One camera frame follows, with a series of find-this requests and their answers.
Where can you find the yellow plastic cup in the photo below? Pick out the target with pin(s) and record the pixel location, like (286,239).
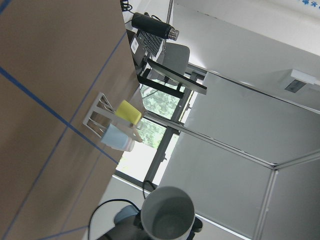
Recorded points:
(128,112)

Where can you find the light blue plastic cup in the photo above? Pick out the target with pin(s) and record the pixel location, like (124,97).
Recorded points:
(117,139)

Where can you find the grey plastic cup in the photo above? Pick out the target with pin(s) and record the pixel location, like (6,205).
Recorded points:
(167,213)

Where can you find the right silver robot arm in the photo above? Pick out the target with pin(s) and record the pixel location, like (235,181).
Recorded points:
(127,226)

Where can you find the black water bottle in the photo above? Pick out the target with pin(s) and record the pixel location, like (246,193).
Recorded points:
(153,26)

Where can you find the white wire cup rack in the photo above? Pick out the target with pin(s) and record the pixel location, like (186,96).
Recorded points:
(101,114)

